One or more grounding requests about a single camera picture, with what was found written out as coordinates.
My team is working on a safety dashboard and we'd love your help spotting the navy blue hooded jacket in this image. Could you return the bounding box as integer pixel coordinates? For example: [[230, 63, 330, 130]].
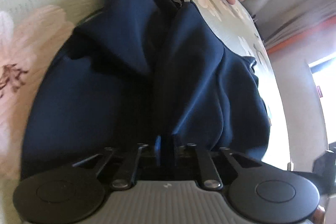
[[21, 0, 270, 178]]

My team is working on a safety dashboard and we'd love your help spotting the grey window curtain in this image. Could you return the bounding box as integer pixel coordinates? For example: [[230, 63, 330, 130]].
[[258, 0, 335, 49]]

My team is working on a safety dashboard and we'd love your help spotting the floral green quilted bedspread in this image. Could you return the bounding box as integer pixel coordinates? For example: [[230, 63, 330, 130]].
[[1, 0, 290, 223]]

